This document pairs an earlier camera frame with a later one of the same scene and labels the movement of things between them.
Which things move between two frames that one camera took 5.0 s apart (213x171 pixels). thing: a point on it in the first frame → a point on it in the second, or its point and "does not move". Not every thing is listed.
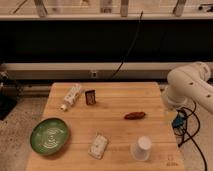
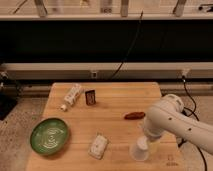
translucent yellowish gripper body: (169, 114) → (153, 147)
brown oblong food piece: (134, 115) does not move
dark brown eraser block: (90, 97) does not move
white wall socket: (94, 74) does not move
